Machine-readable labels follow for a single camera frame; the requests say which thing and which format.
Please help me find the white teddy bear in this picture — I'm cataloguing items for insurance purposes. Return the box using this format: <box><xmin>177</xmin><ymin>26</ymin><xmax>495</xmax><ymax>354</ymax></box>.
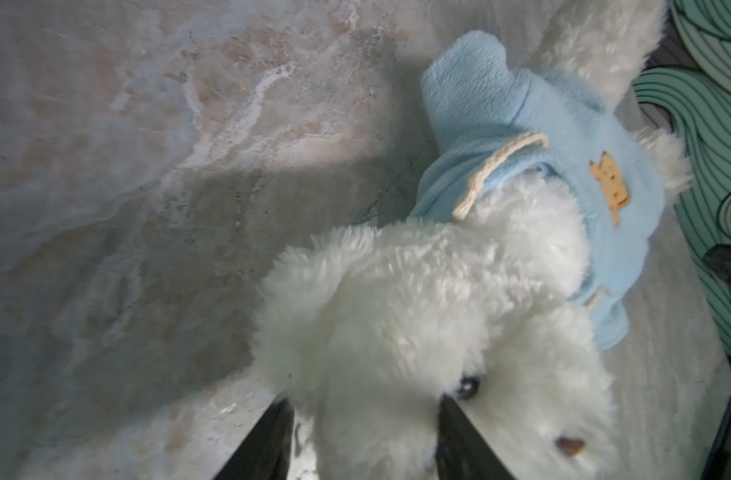
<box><xmin>253</xmin><ymin>1</ymin><xmax>691</xmax><ymax>479</ymax></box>

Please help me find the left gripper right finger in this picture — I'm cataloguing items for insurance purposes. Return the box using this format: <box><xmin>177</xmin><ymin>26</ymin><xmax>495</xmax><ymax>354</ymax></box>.
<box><xmin>435</xmin><ymin>395</ymin><xmax>515</xmax><ymax>480</ymax></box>

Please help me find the light blue fleece hoodie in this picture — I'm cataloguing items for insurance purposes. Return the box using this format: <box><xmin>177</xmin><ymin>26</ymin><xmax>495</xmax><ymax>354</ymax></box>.
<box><xmin>413</xmin><ymin>31</ymin><xmax>665</xmax><ymax>350</ymax></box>

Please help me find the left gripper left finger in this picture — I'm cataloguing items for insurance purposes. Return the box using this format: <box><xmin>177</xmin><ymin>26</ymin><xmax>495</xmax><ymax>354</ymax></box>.
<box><xmin>213</xmin><ymin>399</ymin><xmax>295</xmax><ymax>480</ymax></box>

